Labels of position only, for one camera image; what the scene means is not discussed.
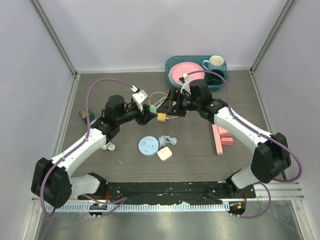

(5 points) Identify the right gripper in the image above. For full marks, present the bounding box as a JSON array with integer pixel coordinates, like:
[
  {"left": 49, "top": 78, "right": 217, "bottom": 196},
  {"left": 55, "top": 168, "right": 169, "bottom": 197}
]
[{"left": 157, "top": 88, "right": 201, "bottom": 118}]

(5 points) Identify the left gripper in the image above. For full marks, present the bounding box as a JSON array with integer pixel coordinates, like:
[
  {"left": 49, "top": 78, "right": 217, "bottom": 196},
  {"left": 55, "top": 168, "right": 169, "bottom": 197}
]
[{"left": 116, "top": 101, "right": 156, "bottom": 125}]

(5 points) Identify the green charger plug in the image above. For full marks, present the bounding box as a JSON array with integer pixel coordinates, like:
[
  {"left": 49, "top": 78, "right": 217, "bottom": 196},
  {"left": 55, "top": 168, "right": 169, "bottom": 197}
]
[{"left": 149, "top": 105, "right": 157, "bottom": 114}]

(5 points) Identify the round blue power strip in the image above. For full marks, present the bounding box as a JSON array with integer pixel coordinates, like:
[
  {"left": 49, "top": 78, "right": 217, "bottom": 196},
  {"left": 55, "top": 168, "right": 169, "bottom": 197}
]
[{"left": 138, "top": 136, "right": 159, "bottom": 157}]

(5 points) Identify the white cord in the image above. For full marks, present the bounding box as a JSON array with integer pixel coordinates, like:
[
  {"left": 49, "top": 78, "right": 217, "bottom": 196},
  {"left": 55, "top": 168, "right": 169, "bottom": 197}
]
[{"left": 101, "top": 141, "right": 117, "bottom": 152}]

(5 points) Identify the dark green cube socket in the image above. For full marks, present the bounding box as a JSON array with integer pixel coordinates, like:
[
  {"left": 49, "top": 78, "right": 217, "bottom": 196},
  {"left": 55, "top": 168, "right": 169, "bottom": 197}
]
[{"left": 79, "top": 108, "right": 96, "bottom": 124}]

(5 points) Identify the pink power strip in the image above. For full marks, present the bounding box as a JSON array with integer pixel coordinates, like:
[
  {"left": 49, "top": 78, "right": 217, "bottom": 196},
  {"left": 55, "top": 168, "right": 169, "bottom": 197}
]
[{"left": 212, "top": 124, "right": 232, "bottom": 156}]

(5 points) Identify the pink cube socket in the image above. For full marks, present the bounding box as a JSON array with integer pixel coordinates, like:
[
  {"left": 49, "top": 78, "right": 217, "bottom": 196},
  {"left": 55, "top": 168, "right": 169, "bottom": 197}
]
[{"left": 220, "top": 137, "right": 234, "bottom": 146}]

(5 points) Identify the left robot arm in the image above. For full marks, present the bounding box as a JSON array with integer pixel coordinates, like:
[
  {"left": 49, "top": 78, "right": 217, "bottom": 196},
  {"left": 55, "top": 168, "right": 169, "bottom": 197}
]
[{"left": 31, "top": 90, "right": 156, "bottom": 209}]

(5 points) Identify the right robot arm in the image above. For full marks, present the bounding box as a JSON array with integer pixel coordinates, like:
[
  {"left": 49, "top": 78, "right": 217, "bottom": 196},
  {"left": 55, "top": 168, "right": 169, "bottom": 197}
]
[{"left": 156, "top": 79, "right": 291, "bottom": 198}]

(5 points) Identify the yellow charger plug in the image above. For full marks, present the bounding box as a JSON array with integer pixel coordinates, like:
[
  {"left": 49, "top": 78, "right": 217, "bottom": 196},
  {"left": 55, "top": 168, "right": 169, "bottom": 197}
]
[{"left": 157, "top": 113, "right": 167, "bottom": 123}]

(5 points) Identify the pink plate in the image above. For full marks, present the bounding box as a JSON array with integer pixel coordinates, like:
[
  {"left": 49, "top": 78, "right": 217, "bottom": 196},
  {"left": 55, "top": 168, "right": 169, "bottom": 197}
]
[{"left": 168, "top": 61, "right": 205, "bottom": 86}]

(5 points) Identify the white square charger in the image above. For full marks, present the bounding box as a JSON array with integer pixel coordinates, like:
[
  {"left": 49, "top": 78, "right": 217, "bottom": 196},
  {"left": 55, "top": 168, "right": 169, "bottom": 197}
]
[{"left": 157, "top": 146, "right": 173, "bottom": 161}]

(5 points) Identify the teal plastic bin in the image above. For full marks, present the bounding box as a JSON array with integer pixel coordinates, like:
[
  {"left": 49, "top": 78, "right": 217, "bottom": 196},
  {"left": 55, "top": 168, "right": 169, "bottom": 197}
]
[{"left": 164, "top": 55, "right": 230, "bottom": 92}]

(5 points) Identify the dark green mug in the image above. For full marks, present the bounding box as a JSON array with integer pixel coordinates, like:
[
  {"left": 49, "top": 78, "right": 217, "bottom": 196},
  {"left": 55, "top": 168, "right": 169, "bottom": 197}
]
[{"left": 208, "top": 69, "right": 225, "bottom": 86}]

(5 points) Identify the light blue mug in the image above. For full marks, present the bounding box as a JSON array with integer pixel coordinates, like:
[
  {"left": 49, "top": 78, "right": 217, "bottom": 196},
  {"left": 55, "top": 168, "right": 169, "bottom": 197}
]
[{"left": 202, "top": 55, "right": 225, "bottom": 72}]

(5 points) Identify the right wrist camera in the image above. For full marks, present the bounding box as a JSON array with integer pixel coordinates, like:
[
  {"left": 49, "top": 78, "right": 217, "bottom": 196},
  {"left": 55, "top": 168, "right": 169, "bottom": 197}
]
[{"left": 179, "top": 73, "right": 191, "bottom": 95}]

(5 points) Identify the blue coiled cord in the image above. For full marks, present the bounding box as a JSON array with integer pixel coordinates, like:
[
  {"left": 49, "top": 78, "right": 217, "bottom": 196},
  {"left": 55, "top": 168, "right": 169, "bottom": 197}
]
[{"left": 157, "top": 134, "right": 179, "bottom": 147}]

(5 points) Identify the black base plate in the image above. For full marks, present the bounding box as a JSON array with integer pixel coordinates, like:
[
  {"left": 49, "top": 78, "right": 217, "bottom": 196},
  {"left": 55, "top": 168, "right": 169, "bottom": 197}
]
[{"left": 89, "top": 181, "right": 256, "bottom": 205}]

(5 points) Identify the slotted cable duct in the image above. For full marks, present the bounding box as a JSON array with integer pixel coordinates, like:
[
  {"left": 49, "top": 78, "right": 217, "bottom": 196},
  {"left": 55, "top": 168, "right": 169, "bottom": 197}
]
[{"left": 55, "top": 201, "right": 230, "bottom": 213}]

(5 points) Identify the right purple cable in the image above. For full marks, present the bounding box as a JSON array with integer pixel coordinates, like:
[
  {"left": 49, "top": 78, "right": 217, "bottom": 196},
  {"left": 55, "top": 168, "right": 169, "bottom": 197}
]
[{"left": 184, "top": 69, "right": 303, "bottom": 220}]

